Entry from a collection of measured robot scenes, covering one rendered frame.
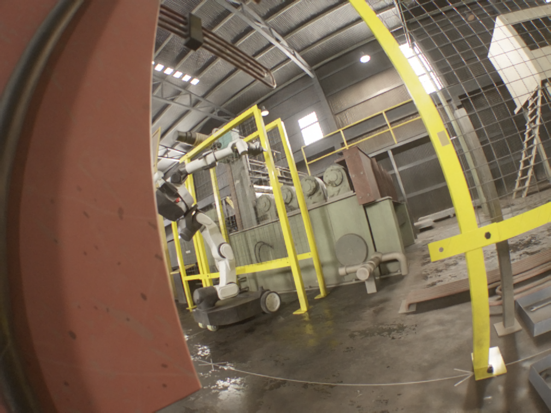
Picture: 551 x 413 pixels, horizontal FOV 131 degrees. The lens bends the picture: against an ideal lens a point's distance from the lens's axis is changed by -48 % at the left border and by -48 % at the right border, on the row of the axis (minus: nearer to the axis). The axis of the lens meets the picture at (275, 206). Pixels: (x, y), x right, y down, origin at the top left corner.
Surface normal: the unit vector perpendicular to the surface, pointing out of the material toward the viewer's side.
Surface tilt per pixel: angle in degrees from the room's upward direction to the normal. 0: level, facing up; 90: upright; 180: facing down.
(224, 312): 90
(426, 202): 90
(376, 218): 90
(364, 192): 90
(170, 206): 142
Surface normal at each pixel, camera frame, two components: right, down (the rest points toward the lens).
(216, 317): 0.39, -0.26
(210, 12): 0.16, 0.95
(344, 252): -0.60, 0.00
